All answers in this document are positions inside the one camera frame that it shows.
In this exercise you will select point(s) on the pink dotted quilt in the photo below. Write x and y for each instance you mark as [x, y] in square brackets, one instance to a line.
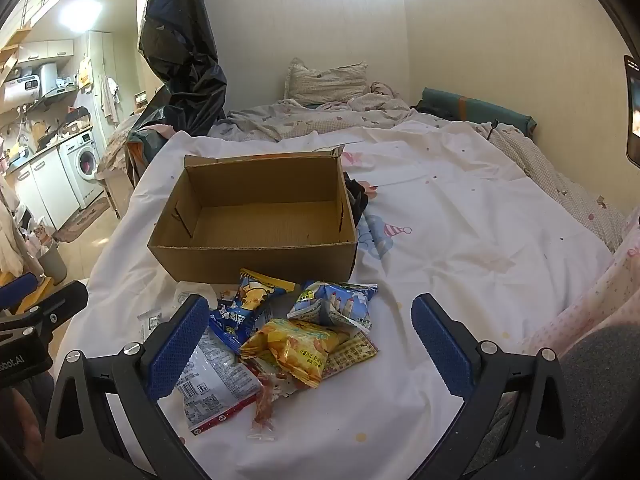
[600, 290]

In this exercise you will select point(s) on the floral pillow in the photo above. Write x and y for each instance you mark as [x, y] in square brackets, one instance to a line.
[325, 82]

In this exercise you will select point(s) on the clear white wrapper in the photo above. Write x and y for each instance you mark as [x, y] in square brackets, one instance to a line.
[197, 291]

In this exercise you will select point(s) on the small white sachet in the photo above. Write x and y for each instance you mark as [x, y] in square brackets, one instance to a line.
[150, 322]

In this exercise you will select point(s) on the white kitchen cabinet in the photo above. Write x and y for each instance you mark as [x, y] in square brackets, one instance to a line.
[45, 190]

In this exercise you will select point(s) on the grey trash bin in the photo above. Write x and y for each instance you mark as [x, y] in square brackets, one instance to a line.
[52, 265]

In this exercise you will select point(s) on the grey trouser leg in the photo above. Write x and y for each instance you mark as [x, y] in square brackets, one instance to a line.
[600, 385]

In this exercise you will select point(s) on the white water heater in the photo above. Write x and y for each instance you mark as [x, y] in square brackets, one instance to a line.
[22, 87]

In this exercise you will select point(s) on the light blue snack packet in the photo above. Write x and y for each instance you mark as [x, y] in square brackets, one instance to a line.
[345, 305]

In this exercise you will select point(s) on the dark cloth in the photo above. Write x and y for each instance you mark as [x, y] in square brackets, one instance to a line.
[357, 197]

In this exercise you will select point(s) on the white red-edged snack packet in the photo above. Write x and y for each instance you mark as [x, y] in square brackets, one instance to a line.
[210, 390]

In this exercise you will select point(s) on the yellow checkered snack packet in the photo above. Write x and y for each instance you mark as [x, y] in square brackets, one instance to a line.
[356, 355]

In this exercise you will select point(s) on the tall white cabinet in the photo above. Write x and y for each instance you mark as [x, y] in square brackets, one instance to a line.
[100, 60]

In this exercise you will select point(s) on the crumpled floral quilt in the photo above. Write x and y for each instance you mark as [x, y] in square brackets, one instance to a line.
[310, 120]

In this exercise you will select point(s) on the red sausage stick packet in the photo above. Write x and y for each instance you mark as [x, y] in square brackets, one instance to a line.
[262, 405]

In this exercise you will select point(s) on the blue yellow snack packet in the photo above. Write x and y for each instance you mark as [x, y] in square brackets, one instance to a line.
[250, 302]

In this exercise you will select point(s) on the green rolled mat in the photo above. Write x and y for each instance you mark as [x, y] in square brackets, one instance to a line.
[465, 107]

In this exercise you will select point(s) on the hanging pale clothes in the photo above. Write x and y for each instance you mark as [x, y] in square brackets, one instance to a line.
[10, 230]

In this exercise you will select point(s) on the brown cardboard box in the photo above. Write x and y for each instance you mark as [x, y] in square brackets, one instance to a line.
[260, 260]

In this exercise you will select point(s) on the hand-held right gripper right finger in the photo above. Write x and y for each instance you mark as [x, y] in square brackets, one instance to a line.
[442, 347]

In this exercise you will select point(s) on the silver range hood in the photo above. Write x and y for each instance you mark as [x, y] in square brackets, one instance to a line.
[50, 80]

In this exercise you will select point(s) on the black plastic bag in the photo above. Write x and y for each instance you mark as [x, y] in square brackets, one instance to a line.
[185, 60]

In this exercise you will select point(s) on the white washing machine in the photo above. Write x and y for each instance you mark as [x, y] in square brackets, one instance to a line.
[82, 165]

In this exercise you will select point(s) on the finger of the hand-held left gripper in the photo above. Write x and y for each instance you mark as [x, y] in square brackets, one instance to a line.
[55, 305]
[20, 290]

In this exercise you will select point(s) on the dark screen device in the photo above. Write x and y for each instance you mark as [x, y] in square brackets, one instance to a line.
[634, 110]

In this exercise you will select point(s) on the patterned floor mat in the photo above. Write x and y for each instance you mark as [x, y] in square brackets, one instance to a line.
[82, 220]

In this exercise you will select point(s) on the beige cloth cover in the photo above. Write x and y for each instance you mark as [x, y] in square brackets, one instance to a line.
[117, 170]

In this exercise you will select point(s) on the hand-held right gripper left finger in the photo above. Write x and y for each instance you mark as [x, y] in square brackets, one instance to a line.
[180, 347]

